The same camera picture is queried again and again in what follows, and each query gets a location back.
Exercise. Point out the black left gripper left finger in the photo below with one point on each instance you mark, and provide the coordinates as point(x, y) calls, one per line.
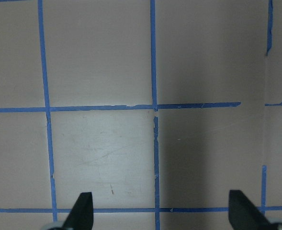
point(81, 215)

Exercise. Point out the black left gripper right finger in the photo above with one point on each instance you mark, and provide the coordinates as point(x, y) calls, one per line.
point(243, 215)

